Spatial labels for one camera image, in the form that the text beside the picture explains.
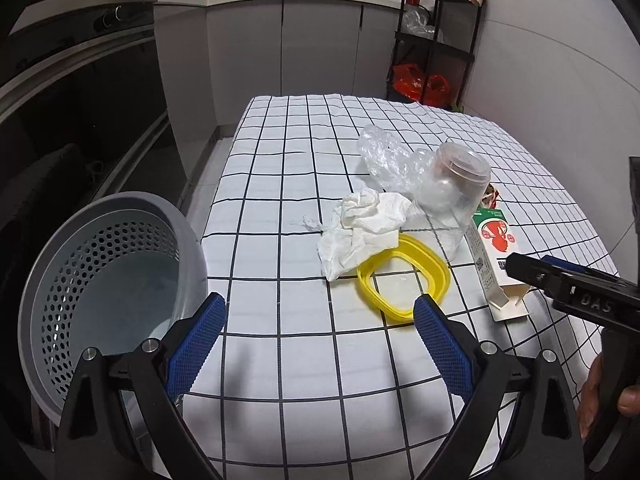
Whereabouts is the clear plastic bag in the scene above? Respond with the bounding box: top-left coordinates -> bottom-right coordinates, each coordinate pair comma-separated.
356,124 -> 435,196
402,7 -> 443,43

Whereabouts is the white kitchen cabinet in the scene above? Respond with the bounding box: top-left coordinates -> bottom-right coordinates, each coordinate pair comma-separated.
152,0 -> 401,141

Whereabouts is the white red milk carton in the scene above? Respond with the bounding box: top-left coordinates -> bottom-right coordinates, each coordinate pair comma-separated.
465,206 -> 532,322

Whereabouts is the person's right hand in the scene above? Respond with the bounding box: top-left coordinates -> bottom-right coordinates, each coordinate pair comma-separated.
579,349 -> 640,442

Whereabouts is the yellow plastic ring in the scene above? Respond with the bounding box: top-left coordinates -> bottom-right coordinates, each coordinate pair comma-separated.
356,233 -> 450,322

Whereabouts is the white tissue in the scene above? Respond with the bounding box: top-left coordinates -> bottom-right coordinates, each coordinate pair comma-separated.
302,187 -> 413,281

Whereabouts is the grey perforated plastic basket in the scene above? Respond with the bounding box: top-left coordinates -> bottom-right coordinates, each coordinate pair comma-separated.
17,191 -> 208,428

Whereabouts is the clear plastic cup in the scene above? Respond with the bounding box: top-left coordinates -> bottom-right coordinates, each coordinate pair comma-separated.
411,142 -> 492,263

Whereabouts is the white black-checked tablecloth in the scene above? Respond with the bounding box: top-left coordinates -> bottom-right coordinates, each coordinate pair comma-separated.
120,94 -> 621,480

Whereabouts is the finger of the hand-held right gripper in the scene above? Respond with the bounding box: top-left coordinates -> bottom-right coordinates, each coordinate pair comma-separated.
504,253 -> 574,304
540,255 -> 622,284

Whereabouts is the red plastic bag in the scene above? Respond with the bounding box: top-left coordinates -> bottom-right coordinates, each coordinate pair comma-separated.
392,63 -> 427,101
425,74 -> 453,107

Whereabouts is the clear plastic bag on rack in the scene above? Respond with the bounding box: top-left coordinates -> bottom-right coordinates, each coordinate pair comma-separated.
402,7 -> 443,43

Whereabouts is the black shelf rack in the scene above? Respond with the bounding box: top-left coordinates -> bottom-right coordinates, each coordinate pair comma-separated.
386,0 -> 483,111

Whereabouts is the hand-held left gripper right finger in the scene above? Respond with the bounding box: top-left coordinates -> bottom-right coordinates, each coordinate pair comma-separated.
413,294 -> 586,480

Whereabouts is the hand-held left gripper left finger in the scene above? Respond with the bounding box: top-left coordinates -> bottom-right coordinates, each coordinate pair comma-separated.
54,292 -> 227,480

